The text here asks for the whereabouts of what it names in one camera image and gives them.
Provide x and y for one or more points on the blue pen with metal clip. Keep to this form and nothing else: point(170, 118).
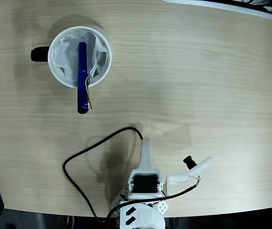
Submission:
point(82, 90)

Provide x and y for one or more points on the crumpled white tissue paper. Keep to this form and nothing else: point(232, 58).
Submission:
point(66, 55)

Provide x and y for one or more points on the white flat device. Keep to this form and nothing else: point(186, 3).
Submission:
point(221, 6)

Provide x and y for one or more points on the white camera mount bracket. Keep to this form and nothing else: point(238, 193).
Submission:
point(181, 177)

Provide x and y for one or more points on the black camera lens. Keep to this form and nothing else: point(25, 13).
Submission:
point(190, 162)

